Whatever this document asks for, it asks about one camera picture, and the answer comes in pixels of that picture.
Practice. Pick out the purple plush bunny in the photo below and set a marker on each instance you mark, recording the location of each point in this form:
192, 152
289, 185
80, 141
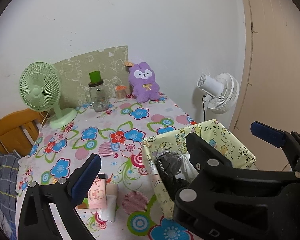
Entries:
142, 80

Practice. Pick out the yellow cartoon fabric bin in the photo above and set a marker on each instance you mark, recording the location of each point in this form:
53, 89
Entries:
211, 131

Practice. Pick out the cotton swab jar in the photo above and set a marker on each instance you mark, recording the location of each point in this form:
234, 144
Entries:
120, 92

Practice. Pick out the black speckled cloth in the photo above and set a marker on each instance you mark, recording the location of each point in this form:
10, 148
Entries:
169, 166

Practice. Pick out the white standing fan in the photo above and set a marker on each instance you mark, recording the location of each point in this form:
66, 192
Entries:
220, 92

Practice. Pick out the grey plaid pillow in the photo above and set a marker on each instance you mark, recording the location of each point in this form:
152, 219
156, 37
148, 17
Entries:
8, 179

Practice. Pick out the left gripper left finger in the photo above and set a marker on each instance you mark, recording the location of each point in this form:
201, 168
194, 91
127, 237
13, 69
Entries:
36, 220

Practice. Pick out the beige white sock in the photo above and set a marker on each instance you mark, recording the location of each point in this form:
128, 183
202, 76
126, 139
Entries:
109, 212

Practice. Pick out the green desk fan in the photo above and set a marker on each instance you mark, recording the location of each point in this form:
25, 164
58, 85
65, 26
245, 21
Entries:
40, 88

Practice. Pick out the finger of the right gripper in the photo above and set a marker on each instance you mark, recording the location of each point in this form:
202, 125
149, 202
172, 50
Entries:
268, 134

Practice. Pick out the glass mason jar mug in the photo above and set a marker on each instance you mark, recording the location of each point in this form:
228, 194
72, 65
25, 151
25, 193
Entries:
97, 97

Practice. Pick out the floral tablecloth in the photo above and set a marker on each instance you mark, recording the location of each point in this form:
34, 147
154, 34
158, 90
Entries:
116, 135

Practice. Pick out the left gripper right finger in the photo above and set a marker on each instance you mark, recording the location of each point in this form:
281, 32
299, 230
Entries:
224, 202

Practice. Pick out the green cup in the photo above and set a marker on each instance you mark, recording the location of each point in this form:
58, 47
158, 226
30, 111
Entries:
95, 77

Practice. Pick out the white cloth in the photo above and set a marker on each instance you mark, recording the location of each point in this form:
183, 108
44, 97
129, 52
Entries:
188, 171

